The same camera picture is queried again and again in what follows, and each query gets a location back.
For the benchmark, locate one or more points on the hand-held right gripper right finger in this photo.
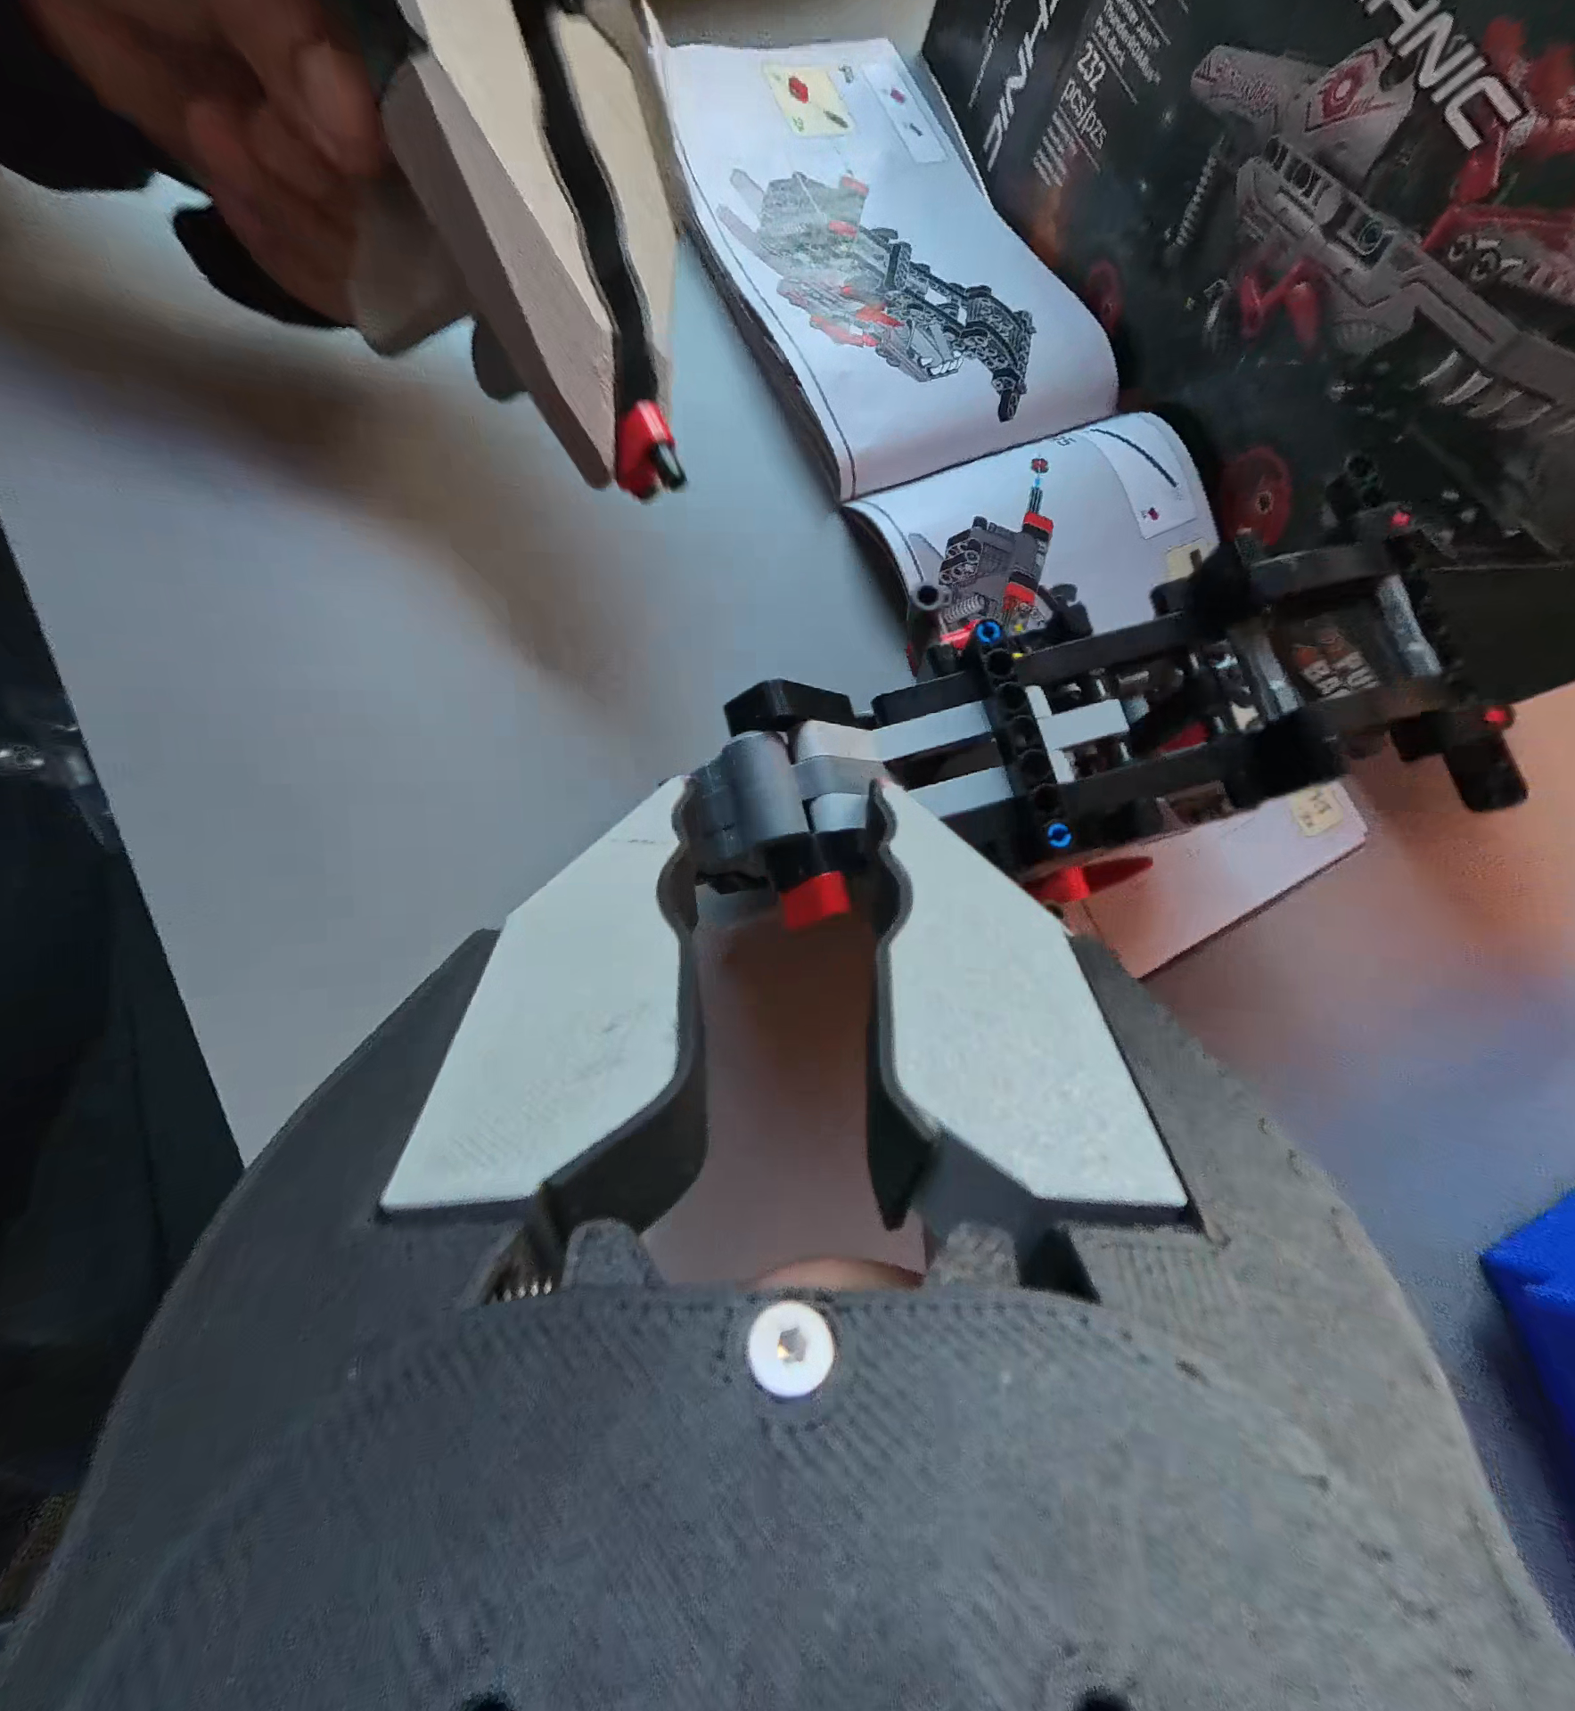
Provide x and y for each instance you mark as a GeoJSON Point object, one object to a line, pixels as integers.
{"type": "Point", "coordinates": [1029, 1069]}

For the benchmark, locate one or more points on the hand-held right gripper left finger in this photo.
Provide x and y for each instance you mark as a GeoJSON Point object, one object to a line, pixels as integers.
{"type": "Point", "coordinates": [548, 1042]}

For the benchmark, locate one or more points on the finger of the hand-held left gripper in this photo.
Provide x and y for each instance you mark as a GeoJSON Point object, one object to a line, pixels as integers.
{"type": "Point", "coordinates": [494, 199]}
{"type": "Point", "coordinates": [640, 160]}

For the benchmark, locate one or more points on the red lego bush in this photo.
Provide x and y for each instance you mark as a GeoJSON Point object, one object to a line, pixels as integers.
{"type": "Point", "coordinates": [640, 434]}

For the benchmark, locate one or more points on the black grey lego truck model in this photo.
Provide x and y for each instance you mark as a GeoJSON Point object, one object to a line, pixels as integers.
{"type": "Point", "coordinates": [1136, 668]}

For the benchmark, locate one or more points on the person's left forearm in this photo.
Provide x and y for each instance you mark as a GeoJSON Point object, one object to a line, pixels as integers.
{"type": "Point", "coordinates": [11, 80]}

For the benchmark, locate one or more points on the black toy set box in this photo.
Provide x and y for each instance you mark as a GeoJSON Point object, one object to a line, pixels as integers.
{"type": "Point", "coordinates": [1403, 267]}

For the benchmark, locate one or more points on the person's left hand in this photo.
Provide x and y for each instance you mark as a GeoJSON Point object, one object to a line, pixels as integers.
{"type": "Point", "coordinates": [252, 119]}

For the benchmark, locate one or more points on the open instruction booklet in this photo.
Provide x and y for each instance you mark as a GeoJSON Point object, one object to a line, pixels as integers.
{"type": "Point", "coordinates": [895, 360]}

